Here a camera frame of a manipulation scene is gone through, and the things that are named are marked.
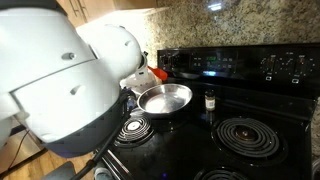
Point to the red silicone spatula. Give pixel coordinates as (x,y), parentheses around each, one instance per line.
(161,74)

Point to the hanging kitchen towel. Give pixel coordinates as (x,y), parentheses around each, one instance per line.
(102,174)

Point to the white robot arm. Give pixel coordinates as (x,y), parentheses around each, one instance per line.
(62,88)

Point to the small spice jar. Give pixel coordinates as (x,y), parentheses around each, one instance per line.
(210,100)

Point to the dark chair seat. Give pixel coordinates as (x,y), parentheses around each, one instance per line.
(64,172)

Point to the black electric stove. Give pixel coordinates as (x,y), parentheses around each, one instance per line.
(265,97)

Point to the stainless steel pan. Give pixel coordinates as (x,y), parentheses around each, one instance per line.
(164,99)

